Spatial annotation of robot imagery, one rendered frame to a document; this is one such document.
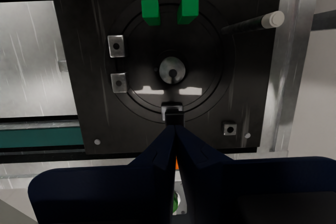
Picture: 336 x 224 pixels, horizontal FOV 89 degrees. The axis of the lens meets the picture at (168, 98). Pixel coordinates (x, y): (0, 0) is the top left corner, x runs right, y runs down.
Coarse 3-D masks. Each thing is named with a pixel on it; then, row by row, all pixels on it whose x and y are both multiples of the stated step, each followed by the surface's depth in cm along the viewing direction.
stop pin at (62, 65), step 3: (60, 60) 20; (63, 60) 20; (60, 63) 20; (63, 63) 20; (60, 66) 20; (63, 66) 20; (66, 66) 20; (60, 69) 20; (63, 69) 20; (66, 69) 20
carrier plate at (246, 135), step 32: (64, 0) 18; (96, 0) 18; (128, 0) 18; (224, 0) 18; (256, 0) 18; (64, 32) 19; (96, 32) 19; (256, 32) 19; (96, 64) 20; (256, 64) 20; (96, 96) 21; (224, 96) 21; (256, 96) 21; (96, 128) 22; (128, 128) 22; (160, 128) 22; (192, 128) 22; (256, 128) 23
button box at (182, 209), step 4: (176, 184) 26; (180, 184) 26; (176, 188) 26; (180, 188) 27; (176, 192) 27; (180, 192) 27; (180, 196) 27; (184, 196) 27; (180, 200) 27; (184, 200) 27; (180, 204) 27; (184, 204) 27; (180, 208) 28; (184, 208) 28; (176, 212) 28; (180, 212) 28; (184, 212) 28
